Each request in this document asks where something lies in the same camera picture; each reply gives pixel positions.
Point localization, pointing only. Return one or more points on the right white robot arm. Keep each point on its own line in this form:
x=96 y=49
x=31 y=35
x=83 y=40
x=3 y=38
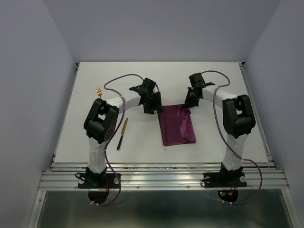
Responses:
x=238 y=121

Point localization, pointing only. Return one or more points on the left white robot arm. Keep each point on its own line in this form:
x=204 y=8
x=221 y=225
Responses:
x=102 y=123

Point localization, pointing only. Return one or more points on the purple cloth napkin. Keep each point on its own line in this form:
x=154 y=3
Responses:
x=176 y=125

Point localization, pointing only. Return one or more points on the gold knife dark handle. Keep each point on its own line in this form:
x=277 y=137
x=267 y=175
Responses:
x=122 y=134

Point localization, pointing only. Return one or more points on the gold fork dark handle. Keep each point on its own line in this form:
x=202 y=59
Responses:
x=99 y=92

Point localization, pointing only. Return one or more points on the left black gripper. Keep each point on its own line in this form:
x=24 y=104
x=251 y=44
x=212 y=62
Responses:
x=156 y=105

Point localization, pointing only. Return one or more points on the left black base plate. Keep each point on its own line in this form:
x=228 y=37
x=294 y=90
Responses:
x=105 y=181

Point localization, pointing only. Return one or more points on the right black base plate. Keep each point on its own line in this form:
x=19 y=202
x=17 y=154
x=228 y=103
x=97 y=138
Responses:
x=217 y=180

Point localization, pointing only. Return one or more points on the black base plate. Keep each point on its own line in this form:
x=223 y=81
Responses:
x=105 y=181
x=217 y=180

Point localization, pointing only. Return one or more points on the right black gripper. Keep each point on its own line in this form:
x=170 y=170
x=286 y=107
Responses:
x=188 y=102

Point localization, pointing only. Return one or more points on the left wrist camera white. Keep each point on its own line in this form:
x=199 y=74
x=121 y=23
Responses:
x=156 y=89

